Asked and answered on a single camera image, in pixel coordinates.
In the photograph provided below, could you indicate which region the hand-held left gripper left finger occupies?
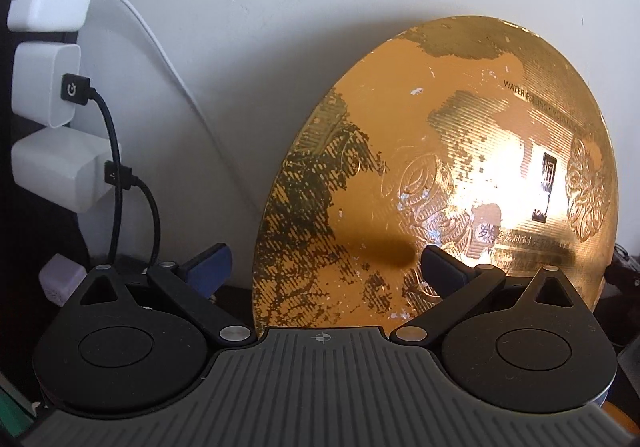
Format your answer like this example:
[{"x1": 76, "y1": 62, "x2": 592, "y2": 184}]
[{"x1": 75, "y1": 243, "x2": 256, "y2": 346}]

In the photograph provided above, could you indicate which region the round gold box lid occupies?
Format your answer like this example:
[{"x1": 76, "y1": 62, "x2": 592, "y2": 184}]
[{"x1": 254, "y1": 16, "x2": 619, "y2": 336}]

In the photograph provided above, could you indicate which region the white charger with round logo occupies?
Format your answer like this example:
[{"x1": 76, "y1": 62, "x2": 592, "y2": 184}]
[{"x1": 12, "y1": 41, "x2": 82, "y2": 129}]

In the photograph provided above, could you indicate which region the pale purple adapter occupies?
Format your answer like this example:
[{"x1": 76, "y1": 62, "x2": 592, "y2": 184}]
[{"x1": 39, "y1": 253, "x2": 89, "y2": 306}]

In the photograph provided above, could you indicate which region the white charger plain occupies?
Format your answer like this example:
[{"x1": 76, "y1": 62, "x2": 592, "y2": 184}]
[{"x1": 11, "y1": 128, "x2": 114, "y2": 214}]

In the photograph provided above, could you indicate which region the white charger cable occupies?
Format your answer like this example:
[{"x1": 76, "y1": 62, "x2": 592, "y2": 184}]
[{"x1": 92, "y1": 0, "x2": 262, "y2": 229}]

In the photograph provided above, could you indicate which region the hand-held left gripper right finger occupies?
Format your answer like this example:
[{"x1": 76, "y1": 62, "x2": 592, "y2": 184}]
[{"x1": 389, "y1": 244, "x2": 582, "y2": 346}]

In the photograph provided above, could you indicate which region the black power strip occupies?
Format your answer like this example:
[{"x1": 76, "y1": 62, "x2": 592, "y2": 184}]
[{"x1": 0, "y1": 0, "x2": 87, "y2": 278}]

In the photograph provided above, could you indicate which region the black charger cable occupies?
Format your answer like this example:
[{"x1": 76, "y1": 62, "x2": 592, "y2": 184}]
[
  {"x1": 102, "y1": 160, "x2": 161, "y2": 269},
  {"x1": 60, "y1": 72, "x2": 124, "y2": 269}
]

